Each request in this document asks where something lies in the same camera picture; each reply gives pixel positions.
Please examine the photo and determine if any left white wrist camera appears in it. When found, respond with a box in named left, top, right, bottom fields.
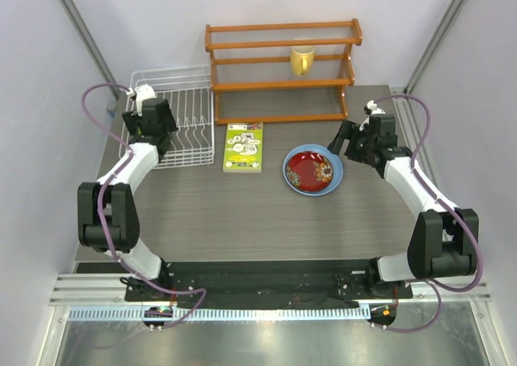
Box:
left=125, top=84, right=156, bottom=116

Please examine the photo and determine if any white wire dish rack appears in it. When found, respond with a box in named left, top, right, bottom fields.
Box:
left=129, top=65, right=215, bottom=169

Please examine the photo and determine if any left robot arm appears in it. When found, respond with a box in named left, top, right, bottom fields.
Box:
left=78, top=97, right=177, bottom=301

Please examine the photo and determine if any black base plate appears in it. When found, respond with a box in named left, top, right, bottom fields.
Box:
left=120, top=259, right=413, bottom=309

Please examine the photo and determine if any blue plate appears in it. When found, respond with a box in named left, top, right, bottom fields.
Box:
left=282, top=144, right=344, bottom=196

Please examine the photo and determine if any wooden shelf rack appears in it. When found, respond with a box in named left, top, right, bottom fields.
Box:
left=204, top=19, right=363, bottom=125

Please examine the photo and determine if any yellow mug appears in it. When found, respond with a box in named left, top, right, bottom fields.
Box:
left=290, top=37, right=315, bottom=77

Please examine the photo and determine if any green illustrated book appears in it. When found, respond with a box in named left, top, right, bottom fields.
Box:
left=223, top=122, right=263, bottom=173

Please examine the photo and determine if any red floral plate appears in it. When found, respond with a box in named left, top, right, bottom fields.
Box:
left=284, top=151, right=334, bottom=193

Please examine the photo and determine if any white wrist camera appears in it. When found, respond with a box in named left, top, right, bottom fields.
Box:
left=360, top=100, right=385, bottom=131
left=125, top=84, right=156, bottom=116

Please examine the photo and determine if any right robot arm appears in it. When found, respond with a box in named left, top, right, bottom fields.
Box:
left=328, top=113, right=483, bottom=297

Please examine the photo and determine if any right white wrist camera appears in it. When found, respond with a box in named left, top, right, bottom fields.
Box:
left=360, top=100, right=385, bottom=131

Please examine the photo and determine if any slotted cable duct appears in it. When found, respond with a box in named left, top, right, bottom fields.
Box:
left=68, top=305, right=371, bottom=322

